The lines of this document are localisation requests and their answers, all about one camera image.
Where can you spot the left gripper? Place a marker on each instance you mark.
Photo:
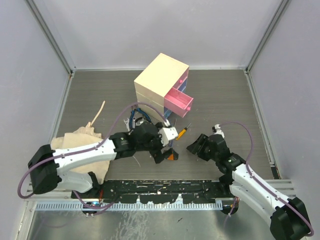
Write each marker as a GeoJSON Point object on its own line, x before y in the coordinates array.
{"type": "Point", "coordinates": [157, 154]}

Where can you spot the left light blue drawer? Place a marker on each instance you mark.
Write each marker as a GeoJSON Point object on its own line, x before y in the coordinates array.
{"type": "Point", "coordinates": [165, 116]}

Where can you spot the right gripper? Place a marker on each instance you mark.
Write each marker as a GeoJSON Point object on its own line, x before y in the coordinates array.
{"type": "Point", "coordinates": [201, 141]}

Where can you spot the orange handled screwdriver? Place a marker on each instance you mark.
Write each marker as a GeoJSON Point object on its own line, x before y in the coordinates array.
{"type": "Point", "coordinates": [182, 132]}

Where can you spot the cream drawer cabinet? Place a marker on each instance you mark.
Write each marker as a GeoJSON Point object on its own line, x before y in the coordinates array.
{"type": "Point", "coordinates": [155, 81]}

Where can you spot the silver open end wrench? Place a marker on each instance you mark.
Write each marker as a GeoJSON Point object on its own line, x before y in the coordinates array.
{"type": "Point", "coordinates": [127, 124]}

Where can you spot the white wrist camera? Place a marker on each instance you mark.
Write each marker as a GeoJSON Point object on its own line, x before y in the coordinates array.
{"type": "Point", "coordinates": [217, 130]}
{"type": "Point", "coordinates": [167, 133]}

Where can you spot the black adjustable wrench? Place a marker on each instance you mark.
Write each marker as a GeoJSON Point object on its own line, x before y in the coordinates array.
{"type": "Point", "coordinates": [135, 119]}

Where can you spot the slotted cable duct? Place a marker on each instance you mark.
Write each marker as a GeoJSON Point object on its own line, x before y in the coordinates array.
{"type": "Point", "coordinates": [176, 206]}

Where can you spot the large pink drawer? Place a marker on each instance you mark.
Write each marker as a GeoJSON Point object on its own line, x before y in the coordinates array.
{"type": "Point", "coordinates": [178, 102]}

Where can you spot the red blue handled screwdriver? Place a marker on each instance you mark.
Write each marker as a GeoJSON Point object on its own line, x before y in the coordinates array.
{"type": "Point", "coordinates": [174, 124]}

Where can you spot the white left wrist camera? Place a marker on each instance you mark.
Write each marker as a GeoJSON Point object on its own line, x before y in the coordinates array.
{"type": "Point", "coordinates": [167, 133]}

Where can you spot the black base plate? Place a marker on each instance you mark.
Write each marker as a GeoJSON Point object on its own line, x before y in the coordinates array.
{"type": "Point", "coordinates": [158, 191]}

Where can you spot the wide purple drawer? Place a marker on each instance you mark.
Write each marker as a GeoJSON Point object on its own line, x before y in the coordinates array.
{"type": "Point", "coordinates": [183, 86]}

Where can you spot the small pink drawer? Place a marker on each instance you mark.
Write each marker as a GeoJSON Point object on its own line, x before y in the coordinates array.
{"type": "Point", "coordinates": [181, 79]}

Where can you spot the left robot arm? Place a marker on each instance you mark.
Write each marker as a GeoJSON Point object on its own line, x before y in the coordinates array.
{"type": "Point", "coordinates": [52, 169]}

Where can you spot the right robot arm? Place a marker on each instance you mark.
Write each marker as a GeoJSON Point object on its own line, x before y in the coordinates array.
{"type": "Point", "coordinates": [286, 217]}

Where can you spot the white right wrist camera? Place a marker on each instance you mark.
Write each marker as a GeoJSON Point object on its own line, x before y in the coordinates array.
{"type": "Point", "coordinates": [217, 130]}

